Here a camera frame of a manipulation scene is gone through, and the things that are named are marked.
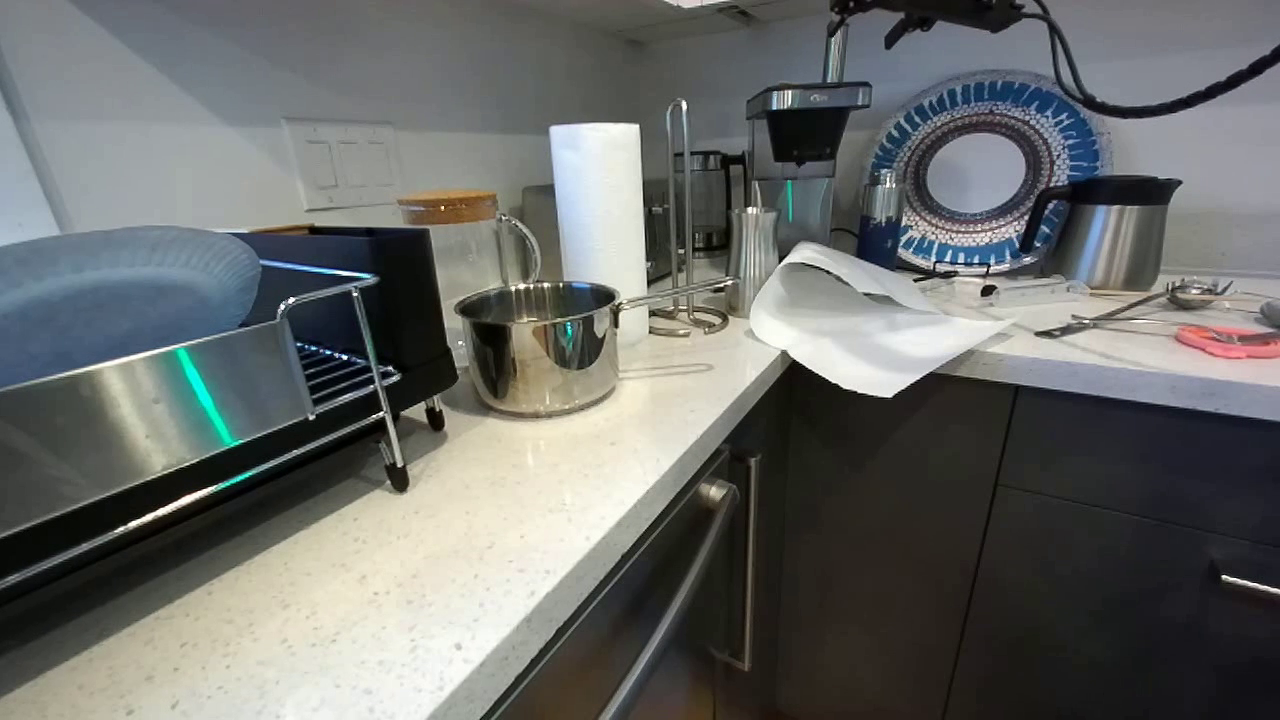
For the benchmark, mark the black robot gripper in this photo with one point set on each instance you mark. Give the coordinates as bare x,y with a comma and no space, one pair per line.
932,14

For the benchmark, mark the metal container with black rim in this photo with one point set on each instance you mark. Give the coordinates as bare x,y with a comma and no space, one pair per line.
1115,244

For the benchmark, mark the blue white decorative plate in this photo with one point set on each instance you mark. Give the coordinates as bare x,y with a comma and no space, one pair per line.
932,132

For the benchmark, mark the silver black coffee maker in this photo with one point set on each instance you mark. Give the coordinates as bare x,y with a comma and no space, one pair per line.
806,132

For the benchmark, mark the small metal cup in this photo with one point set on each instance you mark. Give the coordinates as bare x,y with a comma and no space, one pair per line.
754,252

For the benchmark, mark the metal paper towel stand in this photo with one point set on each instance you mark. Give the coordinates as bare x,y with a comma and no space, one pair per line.
687,203

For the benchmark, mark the white dish towel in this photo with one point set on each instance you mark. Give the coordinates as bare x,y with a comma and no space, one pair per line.
855,335

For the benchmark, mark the white paper towel roll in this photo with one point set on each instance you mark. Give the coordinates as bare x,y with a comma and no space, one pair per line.
602,203

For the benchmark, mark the metal spoon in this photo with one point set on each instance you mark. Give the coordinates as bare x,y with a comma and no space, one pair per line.
1199,292

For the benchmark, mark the small red lid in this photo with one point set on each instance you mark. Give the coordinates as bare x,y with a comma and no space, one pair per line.
1224,341

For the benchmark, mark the stainless steel pot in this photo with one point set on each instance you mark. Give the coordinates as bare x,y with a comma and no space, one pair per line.
543,361

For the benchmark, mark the glass jar with wooden lid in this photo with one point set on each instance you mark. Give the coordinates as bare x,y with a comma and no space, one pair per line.
462,257

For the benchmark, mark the dark base cabinet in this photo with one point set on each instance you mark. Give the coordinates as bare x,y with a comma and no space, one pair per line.
1012,562

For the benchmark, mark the black utensil holder box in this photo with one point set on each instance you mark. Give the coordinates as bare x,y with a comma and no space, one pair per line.
404,313

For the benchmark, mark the stainless dishwasher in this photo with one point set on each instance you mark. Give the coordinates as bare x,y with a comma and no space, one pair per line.
641,613

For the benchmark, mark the black dish rack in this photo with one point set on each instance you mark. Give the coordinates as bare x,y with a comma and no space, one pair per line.
134,412

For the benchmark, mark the white wall switch plate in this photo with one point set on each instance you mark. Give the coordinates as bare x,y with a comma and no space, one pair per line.
347,165

